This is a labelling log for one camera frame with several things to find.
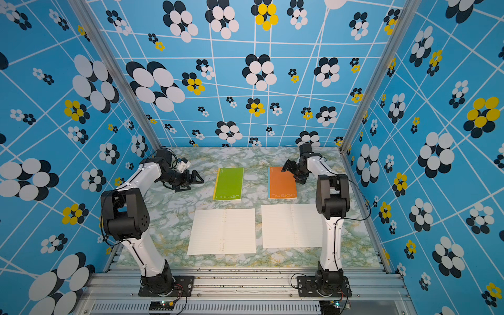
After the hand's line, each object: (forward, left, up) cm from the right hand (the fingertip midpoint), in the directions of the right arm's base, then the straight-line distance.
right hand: (290, 173), depth 105 cm
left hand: (-12, +46, +8) cm, 48 cm away
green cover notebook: (-7, +33, -1) cm, 34 cm away
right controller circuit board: (-59, -9, -4) cm, 59 cm away
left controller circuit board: (-59, +53, -5) cm, 79 cm away
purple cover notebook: (-32, +33, -2) cm, 46 cm away
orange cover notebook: (-6, +6, -2) cm, 8 cm away
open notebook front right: (-28, +5, -3) cm, 29 cm away
